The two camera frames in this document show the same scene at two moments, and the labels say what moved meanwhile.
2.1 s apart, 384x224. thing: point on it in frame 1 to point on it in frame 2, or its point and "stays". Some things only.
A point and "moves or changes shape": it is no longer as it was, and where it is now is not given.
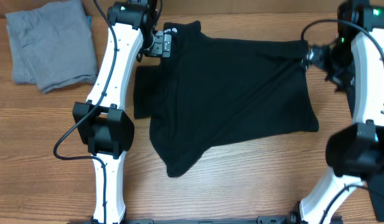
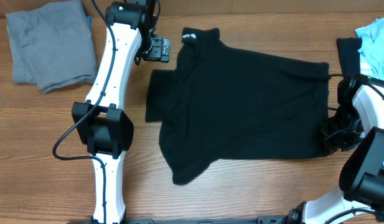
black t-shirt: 213,89 moves or changes shape
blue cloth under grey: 89,20 stays
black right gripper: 313,55 to 332,134
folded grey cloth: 50,46 stays
